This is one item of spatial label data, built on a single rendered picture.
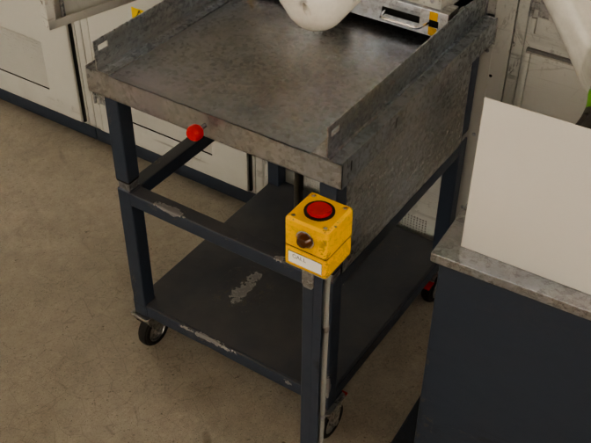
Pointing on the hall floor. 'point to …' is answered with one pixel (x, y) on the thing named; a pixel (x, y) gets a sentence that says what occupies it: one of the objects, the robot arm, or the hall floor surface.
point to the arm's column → (503, 368)
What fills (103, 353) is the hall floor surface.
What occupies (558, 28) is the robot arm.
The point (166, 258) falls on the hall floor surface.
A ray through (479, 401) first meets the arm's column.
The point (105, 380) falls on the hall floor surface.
